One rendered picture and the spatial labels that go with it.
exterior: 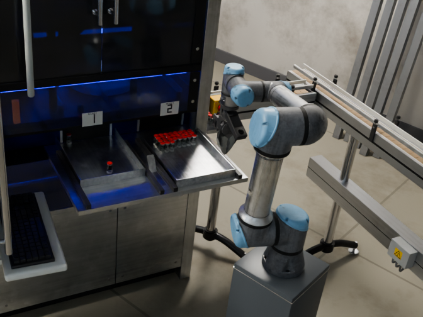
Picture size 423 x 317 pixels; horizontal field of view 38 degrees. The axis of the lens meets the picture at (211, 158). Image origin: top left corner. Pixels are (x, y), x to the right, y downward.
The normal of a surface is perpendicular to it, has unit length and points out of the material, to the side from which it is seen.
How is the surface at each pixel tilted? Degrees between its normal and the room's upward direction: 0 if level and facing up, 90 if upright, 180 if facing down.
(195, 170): 0
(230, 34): 90
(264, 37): 90
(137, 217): 90
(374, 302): 0
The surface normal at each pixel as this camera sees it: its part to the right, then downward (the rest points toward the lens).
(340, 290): 0.11, -0.85
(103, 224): 0.46, 0.50
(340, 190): -0.88, 0.16
